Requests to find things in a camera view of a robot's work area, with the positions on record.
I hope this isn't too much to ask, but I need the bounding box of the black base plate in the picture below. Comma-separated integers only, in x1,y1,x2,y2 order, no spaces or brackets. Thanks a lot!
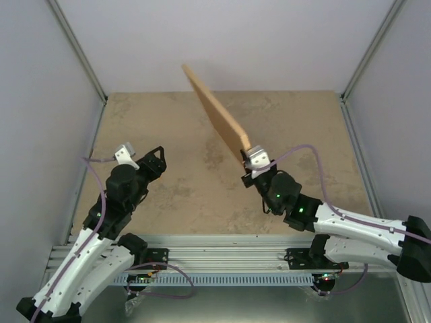
142,248,169,271
284,248,323,270

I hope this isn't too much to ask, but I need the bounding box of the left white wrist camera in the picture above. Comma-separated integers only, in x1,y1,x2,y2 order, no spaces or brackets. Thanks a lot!
114,142,139,170

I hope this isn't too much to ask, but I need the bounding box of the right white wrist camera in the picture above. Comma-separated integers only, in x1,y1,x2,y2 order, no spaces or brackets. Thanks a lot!
244,145,271,179

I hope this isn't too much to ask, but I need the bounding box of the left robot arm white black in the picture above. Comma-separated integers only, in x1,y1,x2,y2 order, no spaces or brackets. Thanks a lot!
16,143,167,322

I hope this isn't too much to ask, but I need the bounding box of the right aluminium corner post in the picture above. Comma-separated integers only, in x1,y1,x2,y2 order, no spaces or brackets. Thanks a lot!
339,0,407,104

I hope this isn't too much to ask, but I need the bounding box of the aluminium corner post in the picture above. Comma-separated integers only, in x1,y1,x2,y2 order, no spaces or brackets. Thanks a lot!
339,0,407,104
46,0,108,105

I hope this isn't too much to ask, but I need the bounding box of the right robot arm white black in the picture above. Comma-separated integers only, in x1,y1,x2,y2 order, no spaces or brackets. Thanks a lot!
242,168,430,283

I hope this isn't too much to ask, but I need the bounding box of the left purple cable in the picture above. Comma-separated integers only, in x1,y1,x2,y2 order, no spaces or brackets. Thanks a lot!
30,156,119,323

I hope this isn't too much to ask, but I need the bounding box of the grey slotted cable duct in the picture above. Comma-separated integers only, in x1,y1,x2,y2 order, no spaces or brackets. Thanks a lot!
129,273,314,287

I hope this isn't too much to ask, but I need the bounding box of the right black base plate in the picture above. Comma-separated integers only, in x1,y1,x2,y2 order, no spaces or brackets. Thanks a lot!
284,248,323,270

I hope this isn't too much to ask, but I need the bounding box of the wooden photo frame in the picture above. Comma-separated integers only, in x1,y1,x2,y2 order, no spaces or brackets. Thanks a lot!
182,64,252,164

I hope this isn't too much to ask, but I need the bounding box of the left aluminium corner post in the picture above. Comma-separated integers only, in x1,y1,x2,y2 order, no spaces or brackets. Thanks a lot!
46,0,108,105

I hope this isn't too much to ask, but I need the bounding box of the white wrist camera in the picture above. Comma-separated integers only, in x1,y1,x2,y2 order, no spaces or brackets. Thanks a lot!
244,145,271,179
114,142,139,170

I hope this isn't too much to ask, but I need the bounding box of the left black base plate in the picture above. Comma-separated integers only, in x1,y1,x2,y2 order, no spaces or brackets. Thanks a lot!
142,248,169,271

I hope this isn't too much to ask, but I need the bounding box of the aluminium rail base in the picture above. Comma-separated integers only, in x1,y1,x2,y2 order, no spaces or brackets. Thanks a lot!
45,234,420,274

